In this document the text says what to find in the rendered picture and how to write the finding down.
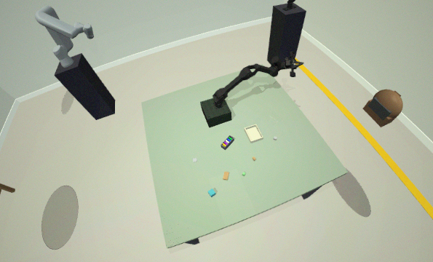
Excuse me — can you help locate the teal rectangular block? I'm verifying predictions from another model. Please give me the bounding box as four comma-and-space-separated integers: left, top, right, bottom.
208, 189, 216, 197

